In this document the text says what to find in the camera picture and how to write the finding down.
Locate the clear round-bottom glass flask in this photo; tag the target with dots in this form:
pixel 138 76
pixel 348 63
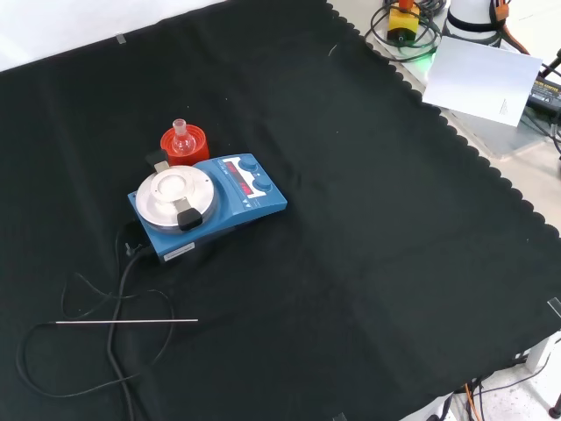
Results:
pixel 182 144

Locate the blue heater with steel plate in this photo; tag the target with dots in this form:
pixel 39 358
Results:
pixel 258 206

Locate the black bench cloth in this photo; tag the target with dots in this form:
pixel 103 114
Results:
pixel 350 219

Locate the thin steel probe rod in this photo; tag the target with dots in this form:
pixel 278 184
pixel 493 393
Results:
pixel 131 322

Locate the yellow stop button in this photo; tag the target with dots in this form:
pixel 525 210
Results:
pixel 403 24

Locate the clear tape strip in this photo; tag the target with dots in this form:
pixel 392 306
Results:
pixel 555 307
pixel 120 39

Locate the pale white board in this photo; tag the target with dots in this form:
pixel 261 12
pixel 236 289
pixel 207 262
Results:
pixel 477 79

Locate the black power adapter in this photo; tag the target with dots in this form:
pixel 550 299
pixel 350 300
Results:
pixel 545 94

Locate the white table leg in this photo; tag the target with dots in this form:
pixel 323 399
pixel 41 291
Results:
pixel 539 355

